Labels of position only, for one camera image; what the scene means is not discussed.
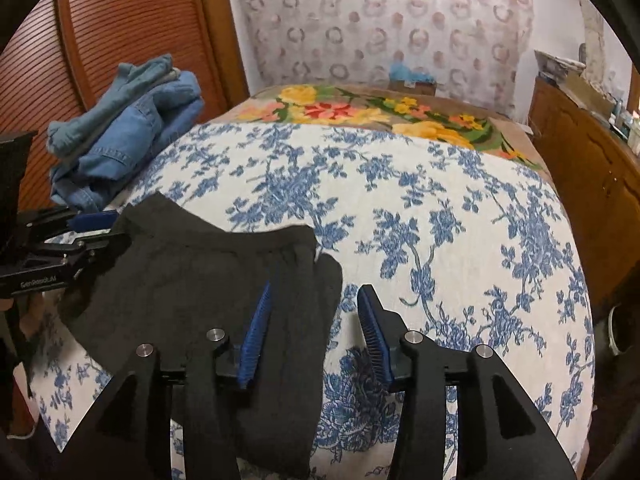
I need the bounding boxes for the blue denim jeans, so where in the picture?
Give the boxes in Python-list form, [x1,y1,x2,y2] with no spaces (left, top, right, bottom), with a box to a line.
[50,70,206,212]

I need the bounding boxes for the wooden cabinet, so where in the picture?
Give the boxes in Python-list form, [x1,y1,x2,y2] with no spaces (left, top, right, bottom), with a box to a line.
[527,77,640,307]

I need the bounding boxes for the light blue jeans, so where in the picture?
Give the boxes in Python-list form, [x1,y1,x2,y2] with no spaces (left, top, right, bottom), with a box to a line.
[47,55,184,159]

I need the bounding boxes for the wooden slatted closet door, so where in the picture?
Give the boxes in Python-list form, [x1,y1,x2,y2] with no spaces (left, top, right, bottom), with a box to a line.
[0,0,251,213]

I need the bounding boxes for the light blue cloth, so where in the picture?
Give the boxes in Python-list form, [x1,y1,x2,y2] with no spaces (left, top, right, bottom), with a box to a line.
[388,60,439,86]

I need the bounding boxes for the colourful flower blanket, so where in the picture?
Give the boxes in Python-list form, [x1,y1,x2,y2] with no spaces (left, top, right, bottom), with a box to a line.
[235,83,544,171]

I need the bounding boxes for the open cardboard box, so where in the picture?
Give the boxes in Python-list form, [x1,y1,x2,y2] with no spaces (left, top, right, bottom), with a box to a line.
[562,72,616,117]

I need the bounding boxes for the black pants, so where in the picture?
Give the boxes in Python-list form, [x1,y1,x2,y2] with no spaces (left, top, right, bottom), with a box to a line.
[60,191,345,480]

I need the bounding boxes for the small cardboard box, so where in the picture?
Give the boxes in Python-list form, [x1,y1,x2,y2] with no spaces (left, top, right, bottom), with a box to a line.
[390,79,437,95]

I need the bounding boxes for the blue floral bedsheet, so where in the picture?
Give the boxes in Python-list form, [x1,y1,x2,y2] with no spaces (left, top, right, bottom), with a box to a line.
[30,122,597,480]

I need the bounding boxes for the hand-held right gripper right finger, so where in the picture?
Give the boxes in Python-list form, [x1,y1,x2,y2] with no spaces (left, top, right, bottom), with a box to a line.
[356,284,577,480]

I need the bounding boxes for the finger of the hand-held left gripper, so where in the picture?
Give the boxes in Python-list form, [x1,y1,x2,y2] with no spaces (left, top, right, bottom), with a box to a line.
[20,231,133,268]
[19,207,121,235]

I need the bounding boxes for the ring patterned curtain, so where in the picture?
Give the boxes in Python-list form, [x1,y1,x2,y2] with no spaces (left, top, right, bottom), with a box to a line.
[235,0,534,112]

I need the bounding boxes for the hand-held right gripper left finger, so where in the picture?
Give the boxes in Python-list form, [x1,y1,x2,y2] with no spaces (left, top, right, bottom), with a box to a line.
[50,280,274,480]

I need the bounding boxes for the woven tray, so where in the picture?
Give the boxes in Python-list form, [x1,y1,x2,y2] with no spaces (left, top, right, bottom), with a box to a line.
[533,49,586,81]

